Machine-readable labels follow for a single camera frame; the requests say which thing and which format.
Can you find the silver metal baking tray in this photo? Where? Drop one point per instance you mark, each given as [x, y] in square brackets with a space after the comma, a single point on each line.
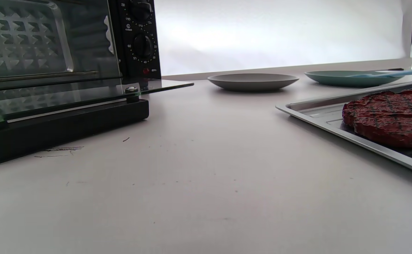
[318, 113]

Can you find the red countertop oven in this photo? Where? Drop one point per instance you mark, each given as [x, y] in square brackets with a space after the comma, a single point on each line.
[65, 120]

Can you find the grilled brown steak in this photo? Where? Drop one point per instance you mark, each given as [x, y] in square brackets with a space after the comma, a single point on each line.
[392, 116]

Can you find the blue dessert spatula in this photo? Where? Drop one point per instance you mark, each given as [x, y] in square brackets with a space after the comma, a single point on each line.
[403, 72]

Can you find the grey round plate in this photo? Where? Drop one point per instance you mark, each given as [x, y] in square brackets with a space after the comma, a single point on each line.
[253, 83]

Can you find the white backdrop cloth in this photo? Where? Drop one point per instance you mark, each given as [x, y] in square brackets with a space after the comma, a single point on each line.
[280, 35]

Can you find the teal round plate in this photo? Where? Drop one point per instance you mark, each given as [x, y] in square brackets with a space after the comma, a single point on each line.
[336, 79]

